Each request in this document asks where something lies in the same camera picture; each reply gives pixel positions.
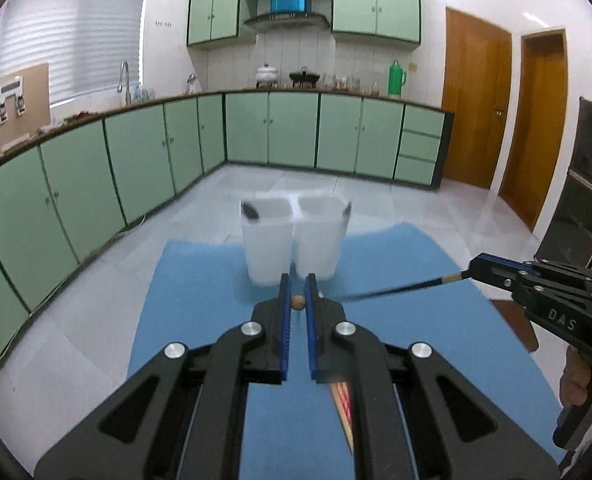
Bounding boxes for red patterned chopstick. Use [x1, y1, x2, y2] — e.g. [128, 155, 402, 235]
[330, 382, 354, 453]

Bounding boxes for wooden door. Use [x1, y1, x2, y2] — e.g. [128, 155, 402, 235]
[441, 8, 512, 188]
[500, 29, 568, 229]

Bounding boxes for green lower kitchen cabinets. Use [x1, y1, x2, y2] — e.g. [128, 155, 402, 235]
[0, 90, 454, 357]

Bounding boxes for black wok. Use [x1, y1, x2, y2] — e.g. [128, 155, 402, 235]
[290, 67, 320, 89]

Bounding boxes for blue range hood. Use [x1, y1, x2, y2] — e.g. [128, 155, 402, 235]
[240, 0, 332, 32]

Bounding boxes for right wooden door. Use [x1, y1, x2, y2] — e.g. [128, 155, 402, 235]
[500, 29, 568, 229]

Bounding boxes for chrome sink faucet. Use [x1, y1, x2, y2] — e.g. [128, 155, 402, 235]
[117, 61, 131, 106]

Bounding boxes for green thermos flask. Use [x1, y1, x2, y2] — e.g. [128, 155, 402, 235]
[387, 60, 407, 98]

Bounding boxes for brown cardboard box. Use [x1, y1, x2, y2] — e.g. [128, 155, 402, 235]
[0, 63, 51, 155]

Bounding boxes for white cooking pot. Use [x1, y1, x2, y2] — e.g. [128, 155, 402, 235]
[255, 64, 279, 89]

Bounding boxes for black chopstick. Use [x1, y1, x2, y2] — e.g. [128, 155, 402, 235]
[336, 271, 468, 302]

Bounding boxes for white window blind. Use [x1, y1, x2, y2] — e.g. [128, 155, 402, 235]
[0, 0, 143, 103]

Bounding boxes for left wooden door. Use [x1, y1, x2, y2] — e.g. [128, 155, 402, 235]
[441, 8, 512, 188]

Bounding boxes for white double utensil holder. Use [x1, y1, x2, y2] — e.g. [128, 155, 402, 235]
[240, 191, 352, 286]

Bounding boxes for person's right hand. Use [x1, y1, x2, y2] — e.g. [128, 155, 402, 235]
[560, 346, 592, 408]

